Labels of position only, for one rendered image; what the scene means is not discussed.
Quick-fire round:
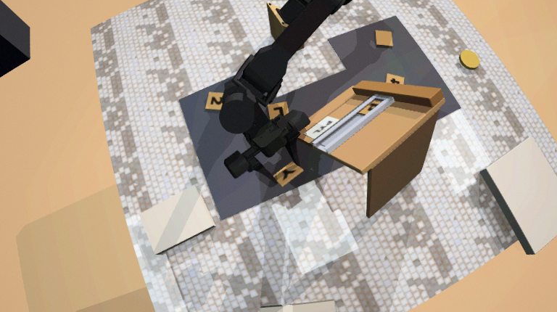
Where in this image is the yellow round disc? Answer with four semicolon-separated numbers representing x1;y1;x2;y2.
459;50;479;70

